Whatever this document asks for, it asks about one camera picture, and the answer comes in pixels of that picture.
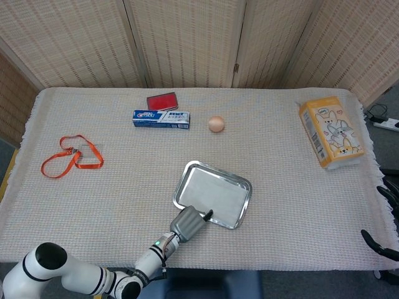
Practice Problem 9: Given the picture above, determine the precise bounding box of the woven bamboo folding screen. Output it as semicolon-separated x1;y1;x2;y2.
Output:
0;0;399;147

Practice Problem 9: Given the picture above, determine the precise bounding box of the red rectangular case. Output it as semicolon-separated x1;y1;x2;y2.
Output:
146;91;180;112

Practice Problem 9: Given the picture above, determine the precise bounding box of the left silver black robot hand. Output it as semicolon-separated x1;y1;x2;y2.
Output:
170;205;214;244

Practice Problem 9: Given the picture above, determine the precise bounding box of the silver metal tray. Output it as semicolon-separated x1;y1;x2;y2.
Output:
172;160;252;230

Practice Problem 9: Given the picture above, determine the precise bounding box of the cream woven tablecloth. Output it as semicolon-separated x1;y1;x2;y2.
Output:
0;87;399;272

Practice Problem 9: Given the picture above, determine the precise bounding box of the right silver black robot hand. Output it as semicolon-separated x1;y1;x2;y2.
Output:
360;185;399;262

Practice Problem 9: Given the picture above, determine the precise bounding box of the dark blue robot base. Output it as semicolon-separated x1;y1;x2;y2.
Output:
146;268;264;299

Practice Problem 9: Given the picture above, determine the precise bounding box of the orange lanyard strap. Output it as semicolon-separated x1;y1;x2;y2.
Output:
40;134;105;179

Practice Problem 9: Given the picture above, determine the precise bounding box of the brown egg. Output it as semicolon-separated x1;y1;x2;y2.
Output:
208;115;226;133

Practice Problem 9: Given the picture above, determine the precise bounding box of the blue white toothpaste box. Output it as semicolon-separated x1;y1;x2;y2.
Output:
132;110;191;131

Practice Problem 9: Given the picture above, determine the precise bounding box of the white power strip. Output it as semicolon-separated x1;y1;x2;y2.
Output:
372;117;399;131

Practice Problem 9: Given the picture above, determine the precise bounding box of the clear plastic badge holder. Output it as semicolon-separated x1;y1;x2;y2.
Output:
76;143;103;166

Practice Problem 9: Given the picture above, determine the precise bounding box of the yellow cartoon dog tissue pack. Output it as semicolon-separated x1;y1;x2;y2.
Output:
298;96;365;170

